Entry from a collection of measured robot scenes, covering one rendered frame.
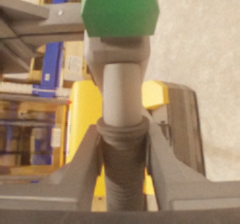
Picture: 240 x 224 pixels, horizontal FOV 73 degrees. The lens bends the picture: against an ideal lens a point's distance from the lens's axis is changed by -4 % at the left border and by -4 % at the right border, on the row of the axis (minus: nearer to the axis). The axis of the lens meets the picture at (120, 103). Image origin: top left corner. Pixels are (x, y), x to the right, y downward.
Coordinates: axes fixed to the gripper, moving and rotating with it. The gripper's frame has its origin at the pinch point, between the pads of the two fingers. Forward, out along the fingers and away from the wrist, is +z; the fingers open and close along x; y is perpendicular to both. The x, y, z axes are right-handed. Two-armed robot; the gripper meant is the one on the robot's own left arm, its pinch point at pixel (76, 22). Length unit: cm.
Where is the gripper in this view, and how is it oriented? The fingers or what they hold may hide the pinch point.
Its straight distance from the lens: 19.4
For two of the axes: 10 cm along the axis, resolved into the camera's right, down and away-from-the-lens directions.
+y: 0.1, 9.7, -2.6
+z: 10.0, -0.2, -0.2
